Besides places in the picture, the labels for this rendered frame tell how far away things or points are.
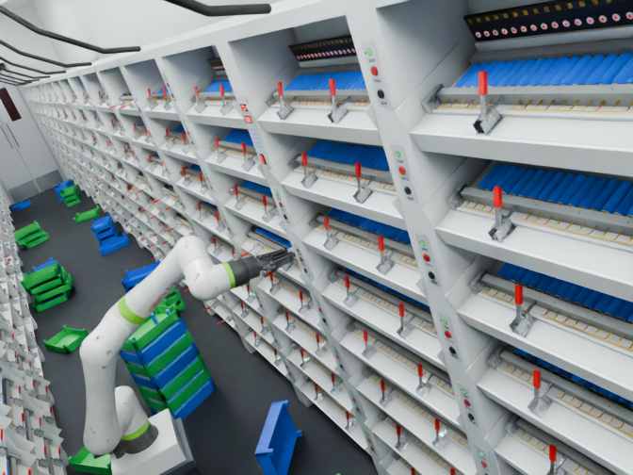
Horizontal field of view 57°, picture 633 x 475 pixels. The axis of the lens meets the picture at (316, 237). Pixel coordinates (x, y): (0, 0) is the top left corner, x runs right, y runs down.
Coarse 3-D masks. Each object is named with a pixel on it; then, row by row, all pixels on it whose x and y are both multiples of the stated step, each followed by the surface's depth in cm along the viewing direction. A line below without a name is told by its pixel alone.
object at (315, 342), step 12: (276, 312) 264; (288, 312) 257; (276, 324) 260; (288, 324) 249; (300, 324) 249; (300, 336) 243; (312, 336) 238; (324, 336) 230; (312, 348) 234; (324, 348) 227; (324, 360) 224; (336, 372) 215
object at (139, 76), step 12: (120, 60) 277; (144, 60) 281; (132, 72) 280; (144, 72) 282; (156, 72) 285; (132, 84) 281; (144, 84) 284; (156, 120) 290; (168, 120) 292; (156, 132) 291; (168, 156) 296; (168, 168) 298; (180, 192) 303; (204, 228) 313; (216, 264) 321; (228, 300) 329; (240, 324) 336; (240, 336) 347; (252, 348) 343
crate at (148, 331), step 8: (160, 312) 315; (176, 312) 302; (152, 320) 310; (160, 320) 307; (168, 320) 298; (176, 320) 302; (144, 328) 305; (152, 328) 291; (160, 328) 295; (136, 336) 300; (144, 336) 288; (152, 336) 291; (128, 344) 286; (136, 344) 284; (144, 344) 288
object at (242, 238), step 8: (248, 224) 248; (240, 232) 247; (248, 232) 247; (240, 240) 248; (248, 240) 248; (248, 248) 243; (264, 248) 234; (296, 264) 211; (280, 272) 221; (288, 272) 210; (296, 272) 207; (296, 280) 206; (304, 280) 196
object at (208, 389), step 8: (208, 384) 319; (200, 392) 314; (208, 392) 318; (192, 400) 310; (200, 400) 314; (152, 408) 312; (184, 408) 306; (192, 408) 310; (176, 416) 303; (184, 416) 306
